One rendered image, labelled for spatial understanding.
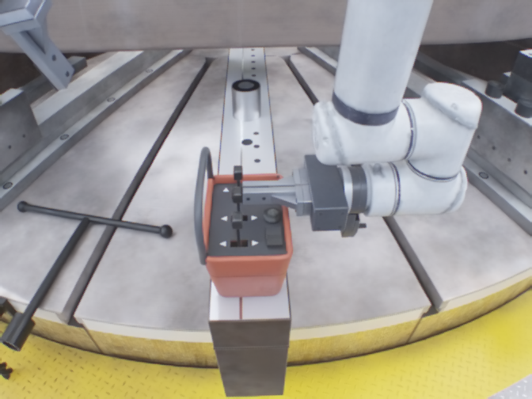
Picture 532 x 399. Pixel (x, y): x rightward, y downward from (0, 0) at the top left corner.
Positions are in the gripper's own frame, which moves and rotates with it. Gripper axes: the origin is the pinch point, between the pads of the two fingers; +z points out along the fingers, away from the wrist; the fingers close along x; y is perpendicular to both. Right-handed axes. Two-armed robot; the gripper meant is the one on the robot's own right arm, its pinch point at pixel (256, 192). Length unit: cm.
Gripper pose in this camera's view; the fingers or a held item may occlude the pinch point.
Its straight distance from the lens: 61.4
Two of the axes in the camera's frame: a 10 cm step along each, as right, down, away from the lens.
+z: -10.0, 0.3, -0.3
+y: 0.0, -7.3, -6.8
